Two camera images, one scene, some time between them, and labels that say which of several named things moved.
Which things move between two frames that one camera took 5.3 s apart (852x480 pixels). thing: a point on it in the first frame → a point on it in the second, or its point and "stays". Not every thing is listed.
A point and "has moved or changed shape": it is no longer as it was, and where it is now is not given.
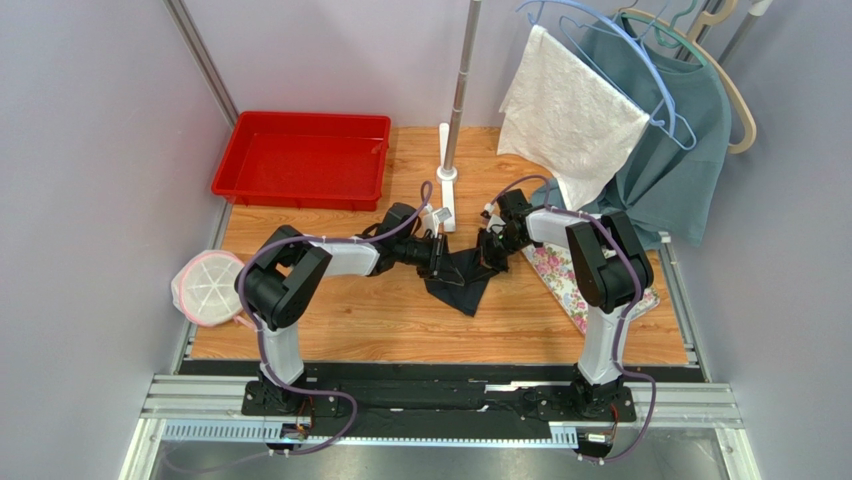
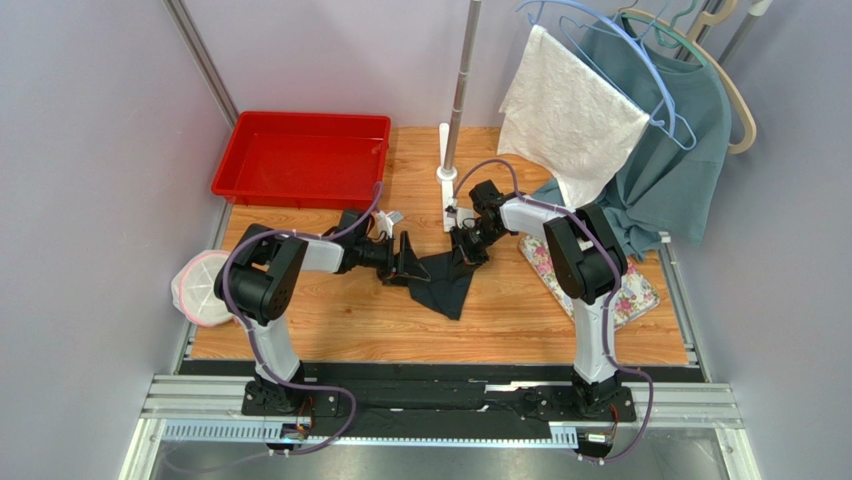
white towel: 566,118 stays
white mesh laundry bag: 205,289 stays
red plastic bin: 304,161 stays
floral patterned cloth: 554,266 stays
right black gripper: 492,247 → 467,240
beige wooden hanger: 716,13 stays
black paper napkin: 461,280 has moved or changed shape
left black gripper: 439,247 → 398,269
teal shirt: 670,182 stays
